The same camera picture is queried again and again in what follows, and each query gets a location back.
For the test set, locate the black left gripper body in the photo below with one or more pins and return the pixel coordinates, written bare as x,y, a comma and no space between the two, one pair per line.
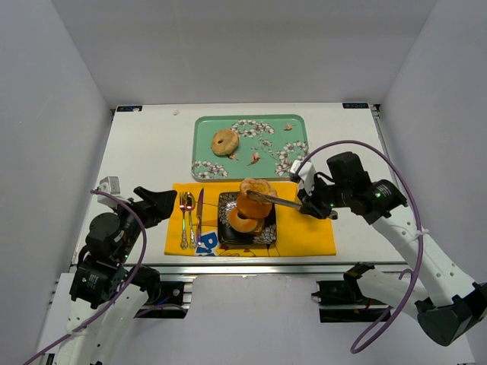
144,209

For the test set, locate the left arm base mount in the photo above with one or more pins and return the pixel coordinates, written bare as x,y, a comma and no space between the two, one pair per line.
167,298

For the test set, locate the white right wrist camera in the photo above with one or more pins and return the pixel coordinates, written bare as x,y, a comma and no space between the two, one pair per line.
303,174

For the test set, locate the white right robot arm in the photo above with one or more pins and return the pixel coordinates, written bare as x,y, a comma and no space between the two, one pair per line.
449,302

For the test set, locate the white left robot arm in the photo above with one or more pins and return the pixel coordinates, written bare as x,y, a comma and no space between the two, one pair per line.
104,296

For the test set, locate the iridescent spoon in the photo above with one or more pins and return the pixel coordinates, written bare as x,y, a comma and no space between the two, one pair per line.
190,206

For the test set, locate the metal serving tongs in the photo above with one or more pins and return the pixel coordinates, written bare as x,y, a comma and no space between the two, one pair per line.
274,199

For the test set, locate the plain pale bagel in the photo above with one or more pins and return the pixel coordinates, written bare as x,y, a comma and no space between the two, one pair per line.
224,142

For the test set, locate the right blue table label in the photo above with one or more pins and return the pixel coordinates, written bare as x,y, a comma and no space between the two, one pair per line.
355,105

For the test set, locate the iridescent knife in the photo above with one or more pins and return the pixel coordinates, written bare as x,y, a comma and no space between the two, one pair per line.
199,207

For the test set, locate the left blue table label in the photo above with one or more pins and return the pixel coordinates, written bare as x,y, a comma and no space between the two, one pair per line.
129,109

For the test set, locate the yellow cartoon placemat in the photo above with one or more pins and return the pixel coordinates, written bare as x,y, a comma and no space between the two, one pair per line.
296,234

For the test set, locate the iridescent fork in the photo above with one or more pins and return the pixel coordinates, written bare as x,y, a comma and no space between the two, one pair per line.
182,205

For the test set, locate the green floral tray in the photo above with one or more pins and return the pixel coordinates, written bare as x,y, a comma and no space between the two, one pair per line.
268,146

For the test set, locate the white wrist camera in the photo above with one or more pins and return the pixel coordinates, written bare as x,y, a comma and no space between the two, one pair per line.
110,185
303,174

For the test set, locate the sugared twisted ring bread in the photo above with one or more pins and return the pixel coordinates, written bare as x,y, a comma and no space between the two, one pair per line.
256,208

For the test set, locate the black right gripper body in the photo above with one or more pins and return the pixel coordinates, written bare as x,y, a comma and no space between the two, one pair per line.
312,203

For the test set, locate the brown bread loaf slice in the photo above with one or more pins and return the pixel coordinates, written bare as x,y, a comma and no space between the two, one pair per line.
259,227

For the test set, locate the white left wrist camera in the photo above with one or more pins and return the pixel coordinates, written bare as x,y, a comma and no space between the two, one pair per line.
110,185

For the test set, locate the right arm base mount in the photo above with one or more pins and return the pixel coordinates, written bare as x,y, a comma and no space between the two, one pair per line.
343,302

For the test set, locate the small glazed orange donut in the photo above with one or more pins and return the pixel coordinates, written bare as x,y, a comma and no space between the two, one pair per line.
241,223

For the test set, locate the blue table label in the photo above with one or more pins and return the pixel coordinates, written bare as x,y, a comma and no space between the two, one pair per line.
355,105
129,109

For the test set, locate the black floral square plate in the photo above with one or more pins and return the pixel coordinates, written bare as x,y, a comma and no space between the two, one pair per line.
228,236

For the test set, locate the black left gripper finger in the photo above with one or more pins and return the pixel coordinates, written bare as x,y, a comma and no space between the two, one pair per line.
162,211
149,196

